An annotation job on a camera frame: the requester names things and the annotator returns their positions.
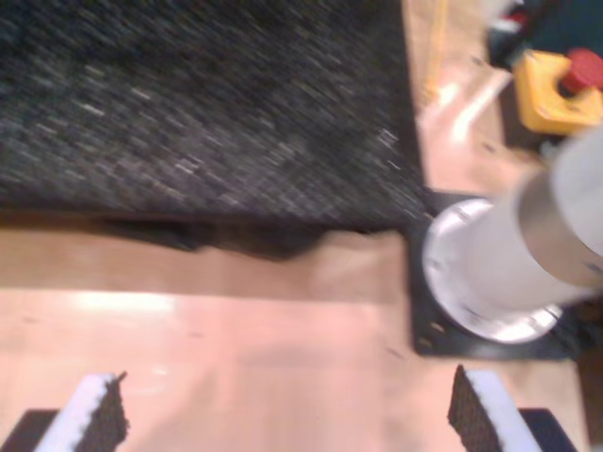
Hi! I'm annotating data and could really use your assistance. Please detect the yellow network cable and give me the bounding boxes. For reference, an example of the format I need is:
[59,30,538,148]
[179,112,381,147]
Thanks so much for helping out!
[423,0,448,103]

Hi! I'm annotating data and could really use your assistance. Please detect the yellow emergency stop box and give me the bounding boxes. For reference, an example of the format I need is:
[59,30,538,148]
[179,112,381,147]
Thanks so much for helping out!
[513,46,603,137]

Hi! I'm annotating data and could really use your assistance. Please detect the black bubble mat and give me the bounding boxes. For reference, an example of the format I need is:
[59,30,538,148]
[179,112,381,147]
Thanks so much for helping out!
[0,0,428,236]

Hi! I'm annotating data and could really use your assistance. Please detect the dark teal equipment case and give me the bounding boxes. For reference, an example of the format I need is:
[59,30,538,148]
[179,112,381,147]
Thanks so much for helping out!
[484,0,603,67]

